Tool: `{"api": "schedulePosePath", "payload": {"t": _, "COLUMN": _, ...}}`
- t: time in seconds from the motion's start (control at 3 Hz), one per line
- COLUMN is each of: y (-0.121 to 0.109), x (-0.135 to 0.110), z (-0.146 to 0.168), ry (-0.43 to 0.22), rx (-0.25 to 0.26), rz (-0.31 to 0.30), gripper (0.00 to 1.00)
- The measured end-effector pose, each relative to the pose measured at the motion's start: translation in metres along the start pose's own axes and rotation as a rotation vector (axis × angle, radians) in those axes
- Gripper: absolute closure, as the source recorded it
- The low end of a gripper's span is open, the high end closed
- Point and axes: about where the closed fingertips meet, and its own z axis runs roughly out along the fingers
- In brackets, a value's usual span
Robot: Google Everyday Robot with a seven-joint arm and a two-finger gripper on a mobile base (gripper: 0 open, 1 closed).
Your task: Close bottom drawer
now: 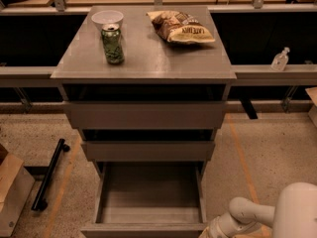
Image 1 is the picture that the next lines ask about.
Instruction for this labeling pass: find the clear sanitizer bottle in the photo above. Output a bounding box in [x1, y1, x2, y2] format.
[270, 47, 290, 71]

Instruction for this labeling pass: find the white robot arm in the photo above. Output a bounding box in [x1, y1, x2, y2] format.
[198, 182, 317, 238]

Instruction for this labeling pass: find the white bowl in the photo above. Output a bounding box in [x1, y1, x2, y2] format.
[91, 10, 124, 31]

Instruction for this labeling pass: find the cardboard box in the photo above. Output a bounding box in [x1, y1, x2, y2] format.
[0, 145, 35, 238]

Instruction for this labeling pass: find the black metal bar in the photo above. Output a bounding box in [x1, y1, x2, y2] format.
[31, 139, 70, 211]

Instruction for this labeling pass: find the grey bottom drawer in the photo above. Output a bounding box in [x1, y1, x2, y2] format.
[81, 162, 207, 238]

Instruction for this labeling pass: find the grey drawer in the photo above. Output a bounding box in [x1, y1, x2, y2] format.
[63, 102, 224, 130]
[81, 162, 207, 238]
[81, 141, 215, 162]

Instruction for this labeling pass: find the green soda can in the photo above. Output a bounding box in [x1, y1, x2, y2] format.
[101, 24, 125, 64]

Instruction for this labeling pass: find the grey top drawer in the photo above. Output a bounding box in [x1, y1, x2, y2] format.
[63, 102, 224, 130]

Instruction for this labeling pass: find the grey drawer cabinet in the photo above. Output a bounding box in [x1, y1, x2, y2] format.
[50, 5, 238, 177]

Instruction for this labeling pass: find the grey middle drawer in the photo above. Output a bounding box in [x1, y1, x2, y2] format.
[81, 141, 215, 162]

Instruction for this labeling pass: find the brown chip bag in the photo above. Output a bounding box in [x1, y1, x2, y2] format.
[147, 11, 215, 45]

